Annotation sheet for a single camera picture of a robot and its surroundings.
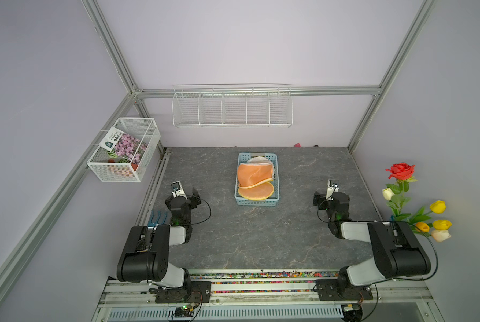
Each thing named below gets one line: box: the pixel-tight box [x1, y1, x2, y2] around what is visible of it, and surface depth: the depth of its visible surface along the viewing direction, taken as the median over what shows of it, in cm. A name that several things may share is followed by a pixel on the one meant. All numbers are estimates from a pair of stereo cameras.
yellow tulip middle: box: [432, 219, 453, 231], surface depth 60 cm
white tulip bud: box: [382, 187, 395, 201], surface depth 70 cm
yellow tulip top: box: [429, 199, 447, 214], surface depth 65 cm
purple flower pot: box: [98, 126, 149, 172], surface depth 75 cm
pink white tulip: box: [431, 229, 452, 243], surface depth 59 cm
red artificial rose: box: [384, 162, 416, 181], surface depth 64 cm
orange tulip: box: [415, 221, 430, 233], surface depth 59 cm
